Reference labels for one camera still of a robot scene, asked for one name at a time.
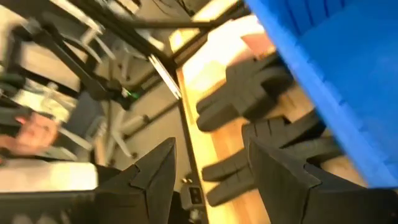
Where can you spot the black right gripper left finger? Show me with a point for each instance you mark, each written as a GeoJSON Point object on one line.
{"type": "Point", "coordinates": [149, 193]}

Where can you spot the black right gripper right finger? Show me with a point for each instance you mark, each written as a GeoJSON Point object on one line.
{"type": "Point", "coordinates": [280, 193]}

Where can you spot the black foam slide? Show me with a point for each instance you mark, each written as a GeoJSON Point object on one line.
{"type": "Point", "coordinates": [245, 74]}
{"type": "Point", "coordinates": [280, 130]}
{"type": "Point", "coordinates": [230, 189]}
{"type": "Point", "coordinates": [258, 99]}

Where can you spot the blue plastic bin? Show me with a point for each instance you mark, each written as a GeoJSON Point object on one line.
{"type": "Point", "coordinates": [342, 62]}

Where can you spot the grey office chair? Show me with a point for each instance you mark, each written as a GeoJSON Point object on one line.
{"type": "Point", "coordinates": [84, 115]}

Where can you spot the black metal rig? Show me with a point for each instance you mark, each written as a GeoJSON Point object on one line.
{"type": "Point", "coordinates": [93, 84]}

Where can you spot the person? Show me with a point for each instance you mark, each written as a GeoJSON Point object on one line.
{"type": "Point", "coordinates": [31, 133]}

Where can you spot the small grey camera box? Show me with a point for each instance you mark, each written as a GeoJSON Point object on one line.
{"type": "Point", "coordinates": [193, 196]}

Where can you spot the black aluminium frame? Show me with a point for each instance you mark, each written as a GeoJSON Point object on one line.
{"type": "Point", "coordinates": [174, 24]}

